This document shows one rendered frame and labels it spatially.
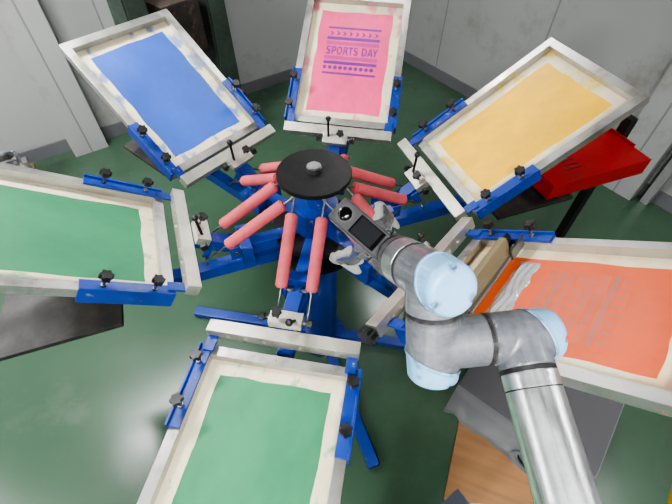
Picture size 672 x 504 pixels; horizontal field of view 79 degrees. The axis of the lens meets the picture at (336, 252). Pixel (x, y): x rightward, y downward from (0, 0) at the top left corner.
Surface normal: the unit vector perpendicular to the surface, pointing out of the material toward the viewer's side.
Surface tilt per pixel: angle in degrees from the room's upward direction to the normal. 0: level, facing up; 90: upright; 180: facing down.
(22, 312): 0
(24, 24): 90
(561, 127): 32
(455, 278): 57
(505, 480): 0
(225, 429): 0
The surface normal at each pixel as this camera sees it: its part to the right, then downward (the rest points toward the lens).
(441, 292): 0.30, 0.24
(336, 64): -0.08, -0.15
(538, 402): -0.39, -0.36
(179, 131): 0.41, -0.29
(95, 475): 0.00, -0.65
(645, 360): -0.40, -0.81
